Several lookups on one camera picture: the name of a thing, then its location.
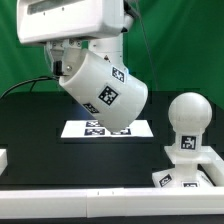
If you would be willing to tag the white right rail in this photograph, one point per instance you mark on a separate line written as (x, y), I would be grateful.
(215, 167)

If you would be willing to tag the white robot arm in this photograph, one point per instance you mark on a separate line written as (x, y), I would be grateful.
(110, 48)

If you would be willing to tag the white conical lamp shade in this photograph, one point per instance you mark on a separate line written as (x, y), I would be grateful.
(112, 96)

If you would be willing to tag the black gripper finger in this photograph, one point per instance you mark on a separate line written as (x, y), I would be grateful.
(56, 55)

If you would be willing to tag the white front rail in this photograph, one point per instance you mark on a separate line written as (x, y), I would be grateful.
(118, 202)

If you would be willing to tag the marker sheet on table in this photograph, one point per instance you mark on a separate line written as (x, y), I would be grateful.
(92, 129)

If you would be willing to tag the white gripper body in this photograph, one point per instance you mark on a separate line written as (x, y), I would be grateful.
(40, 21)

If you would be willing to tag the white lamp base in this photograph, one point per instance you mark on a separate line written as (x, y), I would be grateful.
(185, 172)

